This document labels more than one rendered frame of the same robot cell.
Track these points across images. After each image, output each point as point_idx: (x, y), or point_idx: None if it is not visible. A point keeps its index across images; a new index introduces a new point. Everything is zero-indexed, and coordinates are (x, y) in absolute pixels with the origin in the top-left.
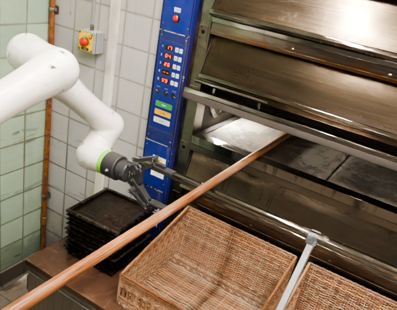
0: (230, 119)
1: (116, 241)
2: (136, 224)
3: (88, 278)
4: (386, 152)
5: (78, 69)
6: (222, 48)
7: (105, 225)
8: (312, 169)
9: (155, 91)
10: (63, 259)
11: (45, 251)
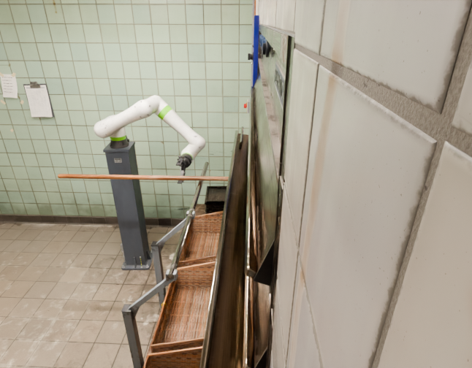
0: None
1: (121, 175)
2: (222, 204)
3: (199, 220)
4: (231, 179)
5: (145, 109)
6: None
7: (209, 197)
8: None
9: None
10: (204, 210)
11: (204, 204)
